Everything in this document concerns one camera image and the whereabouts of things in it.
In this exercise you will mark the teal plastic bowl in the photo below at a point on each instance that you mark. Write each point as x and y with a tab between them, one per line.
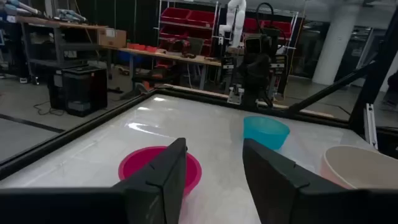
265	130

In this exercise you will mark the cardboard box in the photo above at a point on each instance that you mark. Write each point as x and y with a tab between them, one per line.
112	37

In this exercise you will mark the long wooden work table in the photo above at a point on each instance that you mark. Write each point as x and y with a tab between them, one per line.
169	57

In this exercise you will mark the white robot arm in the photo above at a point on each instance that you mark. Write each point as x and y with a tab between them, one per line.
234	21

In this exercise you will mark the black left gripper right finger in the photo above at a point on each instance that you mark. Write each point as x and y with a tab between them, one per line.
273	186

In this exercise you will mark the black diagonal frame strut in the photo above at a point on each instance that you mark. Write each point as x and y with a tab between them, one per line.
331	88

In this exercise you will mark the black equipment case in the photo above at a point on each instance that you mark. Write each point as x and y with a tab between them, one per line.
82	90

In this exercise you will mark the wooden workbench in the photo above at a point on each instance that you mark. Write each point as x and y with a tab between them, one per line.
56	34

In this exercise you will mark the cream plastic bowl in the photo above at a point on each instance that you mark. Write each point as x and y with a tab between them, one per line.
357	168

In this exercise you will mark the white round pillar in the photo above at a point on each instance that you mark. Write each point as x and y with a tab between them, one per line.
337	40

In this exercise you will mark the silver aluminium bracket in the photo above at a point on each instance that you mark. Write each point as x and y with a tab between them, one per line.
370	126

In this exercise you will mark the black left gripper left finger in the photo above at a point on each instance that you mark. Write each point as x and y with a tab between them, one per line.
157	189

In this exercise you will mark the pink plastic bowl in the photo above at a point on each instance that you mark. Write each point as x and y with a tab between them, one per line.
140	160

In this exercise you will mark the black vertical frame post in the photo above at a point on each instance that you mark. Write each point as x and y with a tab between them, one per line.
377	71

